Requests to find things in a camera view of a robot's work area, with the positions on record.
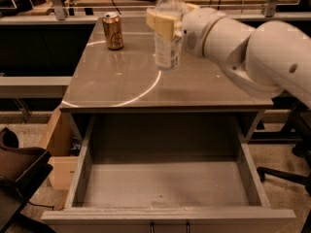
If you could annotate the grey cabinet with glossy top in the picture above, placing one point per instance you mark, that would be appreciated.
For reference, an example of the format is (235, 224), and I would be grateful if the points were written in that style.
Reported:
(127, 80)

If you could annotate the open grey top drawer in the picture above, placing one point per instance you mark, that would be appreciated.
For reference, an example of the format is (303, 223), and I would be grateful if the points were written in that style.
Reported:
(166, 173)

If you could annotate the dark brown office chair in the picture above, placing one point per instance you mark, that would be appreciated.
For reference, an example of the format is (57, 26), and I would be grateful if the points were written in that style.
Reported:
(22, 171)

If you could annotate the clear plastic water bottle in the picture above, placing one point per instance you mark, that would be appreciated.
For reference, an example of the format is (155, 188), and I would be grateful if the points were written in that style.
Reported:
(167, 52)

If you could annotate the gold soda can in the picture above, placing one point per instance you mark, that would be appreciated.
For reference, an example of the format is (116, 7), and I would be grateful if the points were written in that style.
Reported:
(112, 30)

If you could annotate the cardboard box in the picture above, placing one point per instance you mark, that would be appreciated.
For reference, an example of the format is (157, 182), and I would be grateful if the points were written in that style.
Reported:
(58, 138)

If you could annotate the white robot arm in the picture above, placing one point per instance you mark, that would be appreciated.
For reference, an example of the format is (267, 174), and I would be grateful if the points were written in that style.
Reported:
(263, 61)

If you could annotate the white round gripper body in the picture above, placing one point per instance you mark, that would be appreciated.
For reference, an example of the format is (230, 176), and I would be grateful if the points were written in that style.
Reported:
(193, 33)

